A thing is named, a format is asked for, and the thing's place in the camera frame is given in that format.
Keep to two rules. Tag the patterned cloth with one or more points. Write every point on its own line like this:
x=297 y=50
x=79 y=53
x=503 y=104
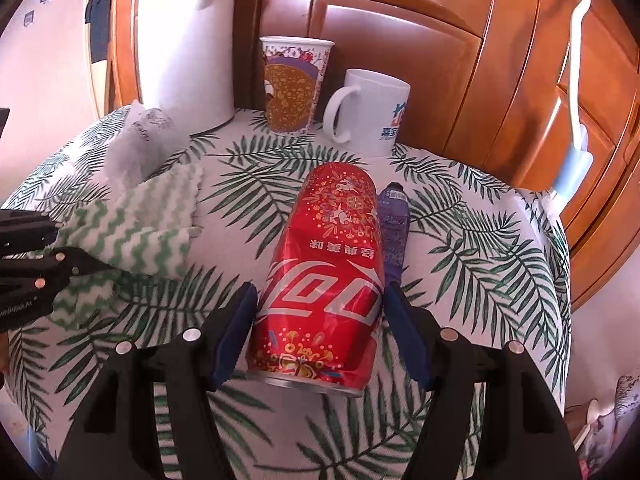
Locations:
x=607 y=420

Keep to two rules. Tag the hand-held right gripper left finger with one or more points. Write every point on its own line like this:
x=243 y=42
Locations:
x=232 y=340

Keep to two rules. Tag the white mug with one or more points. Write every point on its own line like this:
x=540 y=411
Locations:
x=375 y=115

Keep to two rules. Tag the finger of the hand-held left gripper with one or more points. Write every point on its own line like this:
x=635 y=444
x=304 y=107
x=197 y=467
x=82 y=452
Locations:
x=65 y=265
x=27 y=232

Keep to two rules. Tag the green white striped cloth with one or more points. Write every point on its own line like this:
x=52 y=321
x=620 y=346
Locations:
x=145 y=230

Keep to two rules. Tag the red soda can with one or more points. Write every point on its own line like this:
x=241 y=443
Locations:
x=325 y=270

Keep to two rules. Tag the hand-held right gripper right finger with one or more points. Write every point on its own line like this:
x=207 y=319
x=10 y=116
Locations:
x=405 y=330

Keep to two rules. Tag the wooden wardrobe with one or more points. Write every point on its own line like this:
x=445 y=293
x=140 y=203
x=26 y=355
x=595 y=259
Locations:
x=425 y=50

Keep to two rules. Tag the patterned paper cup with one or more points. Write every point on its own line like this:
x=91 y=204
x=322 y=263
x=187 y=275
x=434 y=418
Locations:
x=292 y=90

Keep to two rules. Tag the white electric kettle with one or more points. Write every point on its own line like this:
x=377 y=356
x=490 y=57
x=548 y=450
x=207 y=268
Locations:
x=185 y=55

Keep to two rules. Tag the dark hanging clothes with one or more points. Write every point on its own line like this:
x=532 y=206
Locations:
x=96 y=20

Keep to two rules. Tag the leaf print tablecloth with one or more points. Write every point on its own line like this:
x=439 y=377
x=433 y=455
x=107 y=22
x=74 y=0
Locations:
x=475 y=270

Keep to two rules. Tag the crumpled clear plastic bag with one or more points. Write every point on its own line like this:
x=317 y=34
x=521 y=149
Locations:
x=140 y=145

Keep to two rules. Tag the purple wrapper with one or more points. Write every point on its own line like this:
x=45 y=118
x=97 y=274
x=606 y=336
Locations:
x=395 y=230

